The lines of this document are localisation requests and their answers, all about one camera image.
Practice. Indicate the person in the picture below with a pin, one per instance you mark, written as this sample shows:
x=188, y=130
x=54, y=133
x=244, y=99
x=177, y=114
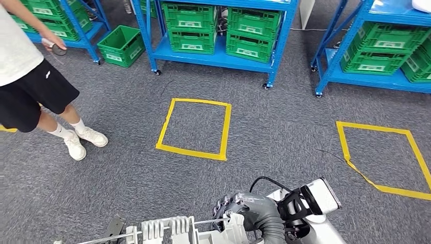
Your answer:
x=20, y=50

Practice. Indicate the black round handheld controller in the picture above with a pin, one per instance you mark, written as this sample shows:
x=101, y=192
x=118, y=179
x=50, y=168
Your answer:
x=60, y=50

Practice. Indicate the white plastic part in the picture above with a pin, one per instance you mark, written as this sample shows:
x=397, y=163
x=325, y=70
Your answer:
x=422, y=5

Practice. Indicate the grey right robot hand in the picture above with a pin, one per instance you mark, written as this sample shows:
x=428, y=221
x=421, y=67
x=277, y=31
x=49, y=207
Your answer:
x=249, y=203

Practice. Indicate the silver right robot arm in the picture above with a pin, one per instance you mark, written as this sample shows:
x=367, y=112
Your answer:
x=269, y=229

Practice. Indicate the grey wheel hubcap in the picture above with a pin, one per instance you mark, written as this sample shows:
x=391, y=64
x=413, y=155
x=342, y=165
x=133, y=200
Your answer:
x=182, y=232

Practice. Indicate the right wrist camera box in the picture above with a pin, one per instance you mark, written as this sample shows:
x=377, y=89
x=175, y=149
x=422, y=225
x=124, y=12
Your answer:
x=323, y=197

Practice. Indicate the black robot foot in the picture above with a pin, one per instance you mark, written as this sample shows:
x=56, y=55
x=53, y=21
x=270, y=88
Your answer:
x=114, y=227

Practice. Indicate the blue metal shelf rack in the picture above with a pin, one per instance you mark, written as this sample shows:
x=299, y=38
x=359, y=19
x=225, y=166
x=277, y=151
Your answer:
x=370, y=80
x=82, y=37
x=215, y=57

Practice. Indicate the yellow floor tape square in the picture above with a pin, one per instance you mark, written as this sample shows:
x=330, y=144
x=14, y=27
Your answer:
x=188, y=152
x=370, y=127
x=8, y=129

